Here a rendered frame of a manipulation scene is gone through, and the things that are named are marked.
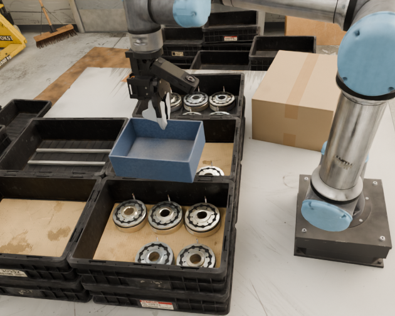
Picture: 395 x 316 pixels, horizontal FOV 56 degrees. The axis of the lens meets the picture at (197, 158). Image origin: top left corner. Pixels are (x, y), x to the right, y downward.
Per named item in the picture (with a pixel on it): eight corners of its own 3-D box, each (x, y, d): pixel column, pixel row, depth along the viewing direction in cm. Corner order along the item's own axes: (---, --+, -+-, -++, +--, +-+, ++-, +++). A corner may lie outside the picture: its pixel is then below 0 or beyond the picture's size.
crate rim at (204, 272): (234, 185, 107) (234, 179, 106) (226, 279, 86) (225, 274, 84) (105, 181, 114) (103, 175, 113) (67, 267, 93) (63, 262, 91)
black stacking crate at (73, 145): (136, 142, 142) (130, 118, 135) (113, 200, 121) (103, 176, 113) (43, 141, 150) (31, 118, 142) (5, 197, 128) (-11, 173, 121)
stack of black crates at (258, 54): (310, 94, 269) (316, 35, 239) (309, 119, 248) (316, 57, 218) (254, 92, 279) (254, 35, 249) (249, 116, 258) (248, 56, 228)
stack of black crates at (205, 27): (262, 64, 308) (262, 9, 278) (257, 86, 285) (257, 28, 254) (212, 63, 319) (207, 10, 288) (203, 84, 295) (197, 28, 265)
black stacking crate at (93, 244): (236, 207, 114) (234, 181, 106) (227, 298, 92) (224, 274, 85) (113, 202, 121) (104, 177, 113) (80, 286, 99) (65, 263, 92)
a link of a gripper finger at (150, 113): (147, 127, 99) (142, 95, 94) (168, 129, 97) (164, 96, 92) (143, 133, 97) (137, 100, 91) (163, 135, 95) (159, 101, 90)
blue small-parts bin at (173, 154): (205, 141, 98) (202, 120, 94) (192, 183, 88) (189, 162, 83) (135, 136, 103) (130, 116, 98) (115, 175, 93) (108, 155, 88)
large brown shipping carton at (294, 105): (277, 88, 179) (279, 49, 166) (342, 97, 168) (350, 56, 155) (251, 139, 153) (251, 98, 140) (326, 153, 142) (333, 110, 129)
